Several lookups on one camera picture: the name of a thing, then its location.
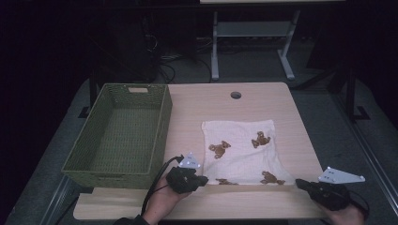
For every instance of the desk with white metal frame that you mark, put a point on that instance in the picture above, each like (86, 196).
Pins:
(253, 28)

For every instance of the person's left hand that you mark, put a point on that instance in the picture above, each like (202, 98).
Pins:
(162, 203)

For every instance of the green woven basket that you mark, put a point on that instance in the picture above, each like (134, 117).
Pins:
(125, 137)

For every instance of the white towel with bear print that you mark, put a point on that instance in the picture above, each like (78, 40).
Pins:
(241, 156)

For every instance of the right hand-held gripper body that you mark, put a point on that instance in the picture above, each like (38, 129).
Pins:
(331, 195)

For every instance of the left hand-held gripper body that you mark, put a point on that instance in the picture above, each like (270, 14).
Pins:
(183, 182)

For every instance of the black metal stand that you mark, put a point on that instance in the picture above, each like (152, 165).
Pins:
(352, 93)

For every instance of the dark equipment case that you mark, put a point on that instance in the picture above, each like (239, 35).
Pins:
(131, 50)

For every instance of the person's right hand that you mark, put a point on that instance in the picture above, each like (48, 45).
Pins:
(345, 217)

